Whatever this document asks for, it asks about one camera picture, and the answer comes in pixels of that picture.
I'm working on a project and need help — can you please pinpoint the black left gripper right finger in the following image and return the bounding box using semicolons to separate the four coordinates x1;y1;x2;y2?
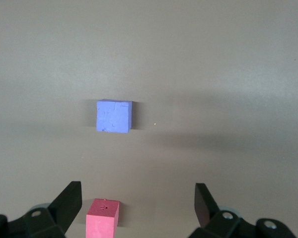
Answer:
190;183;298;238

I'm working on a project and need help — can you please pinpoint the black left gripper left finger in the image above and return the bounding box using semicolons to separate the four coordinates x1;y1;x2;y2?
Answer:
0;181;83;238

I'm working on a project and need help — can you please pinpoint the red foam block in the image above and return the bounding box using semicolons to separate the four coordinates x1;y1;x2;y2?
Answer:
85;198;121;238

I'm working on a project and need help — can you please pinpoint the blue foam block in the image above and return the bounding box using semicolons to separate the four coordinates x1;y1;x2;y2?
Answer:
95;99;133;134

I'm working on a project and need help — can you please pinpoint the brown table mat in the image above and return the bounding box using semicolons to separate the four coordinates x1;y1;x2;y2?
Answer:
0;0;298;238

